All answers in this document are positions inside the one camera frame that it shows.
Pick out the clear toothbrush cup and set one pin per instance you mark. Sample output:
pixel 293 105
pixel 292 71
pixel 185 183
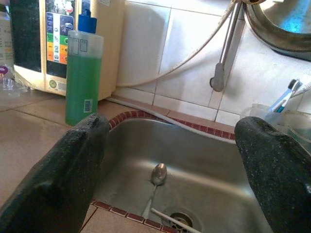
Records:
pixel 257 111

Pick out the clear packet purple label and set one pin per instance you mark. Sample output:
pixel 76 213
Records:
pixel 9 82

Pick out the steel wall tap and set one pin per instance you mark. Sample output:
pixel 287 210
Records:
pixel 228 43

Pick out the white training chopsticks green clip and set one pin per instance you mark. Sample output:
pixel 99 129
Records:
pixel 170 218

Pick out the green dish soap bottle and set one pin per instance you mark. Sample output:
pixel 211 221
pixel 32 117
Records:
pixel 82 85

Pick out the steel sink basin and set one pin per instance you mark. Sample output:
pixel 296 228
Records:
pixel 194 157

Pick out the steel spoon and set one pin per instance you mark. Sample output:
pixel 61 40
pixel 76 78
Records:
pixel 159 172

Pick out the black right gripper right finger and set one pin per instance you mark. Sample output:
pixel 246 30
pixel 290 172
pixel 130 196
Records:
pixel 279 182

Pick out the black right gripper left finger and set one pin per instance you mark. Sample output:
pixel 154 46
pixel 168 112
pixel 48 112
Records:
pixel 53 184

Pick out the blue white toothbrush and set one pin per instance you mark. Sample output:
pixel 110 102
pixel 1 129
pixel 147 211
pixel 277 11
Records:
pixel 284 97

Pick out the hanging steel pan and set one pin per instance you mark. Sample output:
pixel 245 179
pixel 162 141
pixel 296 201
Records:
pixel 279 36

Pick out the thin white tube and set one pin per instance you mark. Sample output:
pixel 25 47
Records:
pixel 184 65

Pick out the white bottle green band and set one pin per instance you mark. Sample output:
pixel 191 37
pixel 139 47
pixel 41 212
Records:
pixel 5 36

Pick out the beige water ioniser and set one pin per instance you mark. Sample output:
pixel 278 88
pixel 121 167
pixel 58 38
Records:
pixel 26 36

